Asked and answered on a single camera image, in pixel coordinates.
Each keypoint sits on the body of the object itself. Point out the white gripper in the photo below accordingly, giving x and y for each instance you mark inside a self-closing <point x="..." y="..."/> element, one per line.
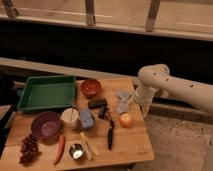
<point x="143" y="95"/>

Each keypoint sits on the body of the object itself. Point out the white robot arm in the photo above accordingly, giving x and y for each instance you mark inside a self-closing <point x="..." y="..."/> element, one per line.
<point x="155" y="77"/>

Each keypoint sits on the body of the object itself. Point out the grey-blue cloth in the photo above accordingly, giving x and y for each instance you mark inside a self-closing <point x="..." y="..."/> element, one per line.
<point x="125" y="98"/>

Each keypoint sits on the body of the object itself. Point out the red-yellow apple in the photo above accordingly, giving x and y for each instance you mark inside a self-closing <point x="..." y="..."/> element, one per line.
<point x="126" y="120"/>

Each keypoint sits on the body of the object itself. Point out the black rectangular block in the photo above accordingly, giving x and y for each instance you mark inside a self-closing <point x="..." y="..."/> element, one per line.
<point x="97" y="103"/>

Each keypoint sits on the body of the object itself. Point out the small black object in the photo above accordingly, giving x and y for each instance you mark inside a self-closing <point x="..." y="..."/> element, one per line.
<point x="103" y="113"/>

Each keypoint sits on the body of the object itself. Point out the red-brown ceramic bowl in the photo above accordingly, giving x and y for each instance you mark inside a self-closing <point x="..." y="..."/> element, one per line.
<point x="90" y="87"/>

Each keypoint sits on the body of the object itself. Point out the blue sponge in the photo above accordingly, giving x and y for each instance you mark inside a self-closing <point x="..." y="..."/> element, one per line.
<point x="86" y="119"/>

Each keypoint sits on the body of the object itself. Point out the wooden stick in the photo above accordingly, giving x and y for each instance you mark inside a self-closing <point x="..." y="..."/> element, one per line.
<point x="93" y="147"/>

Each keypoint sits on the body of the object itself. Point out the white paper cup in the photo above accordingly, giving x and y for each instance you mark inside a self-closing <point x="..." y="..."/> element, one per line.
<point x="66" y="118"/>

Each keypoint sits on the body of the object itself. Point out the wooden spatula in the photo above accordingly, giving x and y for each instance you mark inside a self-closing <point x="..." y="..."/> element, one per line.
<point x="87" y="149"/>

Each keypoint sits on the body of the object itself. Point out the small metal cup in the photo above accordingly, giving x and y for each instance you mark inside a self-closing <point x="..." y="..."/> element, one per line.
<point x="76" y="151"/>

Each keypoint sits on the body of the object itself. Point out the red chili pepper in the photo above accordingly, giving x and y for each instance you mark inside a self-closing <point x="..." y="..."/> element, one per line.
<point x="61" y="145"/>

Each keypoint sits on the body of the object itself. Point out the purple bowl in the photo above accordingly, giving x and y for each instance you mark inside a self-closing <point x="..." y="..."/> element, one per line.
<point x="46" y="125"/>

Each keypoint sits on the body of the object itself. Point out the green plastic tray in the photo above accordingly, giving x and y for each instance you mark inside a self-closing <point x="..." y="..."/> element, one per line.
<point x="47" y="93"/>

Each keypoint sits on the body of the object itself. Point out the dark grape bunch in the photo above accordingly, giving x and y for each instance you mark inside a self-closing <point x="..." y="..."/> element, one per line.
<point x="29" y="149"/>

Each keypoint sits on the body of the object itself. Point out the black-handled knife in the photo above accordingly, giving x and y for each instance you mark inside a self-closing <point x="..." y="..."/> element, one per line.
<point x="110" y="134"/>

